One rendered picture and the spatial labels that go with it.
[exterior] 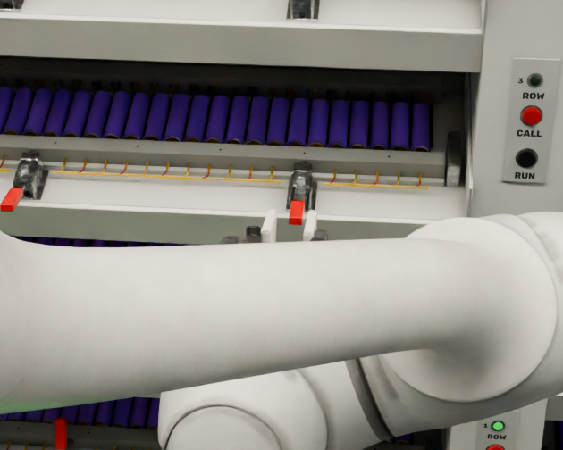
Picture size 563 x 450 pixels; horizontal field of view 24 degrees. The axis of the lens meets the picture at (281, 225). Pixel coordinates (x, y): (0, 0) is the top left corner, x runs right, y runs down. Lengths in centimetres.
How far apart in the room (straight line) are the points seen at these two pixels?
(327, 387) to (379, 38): 48
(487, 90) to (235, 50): 23
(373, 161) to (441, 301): 66
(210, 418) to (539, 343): 18
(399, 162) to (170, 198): 22
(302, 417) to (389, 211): 54
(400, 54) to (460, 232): 47
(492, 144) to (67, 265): 76
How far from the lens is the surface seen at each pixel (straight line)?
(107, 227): 128
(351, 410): 75
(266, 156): 126
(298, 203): 120
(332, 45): 116
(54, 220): 129
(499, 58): 116
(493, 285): 65
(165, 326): 50
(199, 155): 127
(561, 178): 122
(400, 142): 128
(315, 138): 129
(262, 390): 72
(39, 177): 129
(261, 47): 117
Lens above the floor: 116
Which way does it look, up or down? 30 degrees down
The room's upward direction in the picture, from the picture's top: straight up
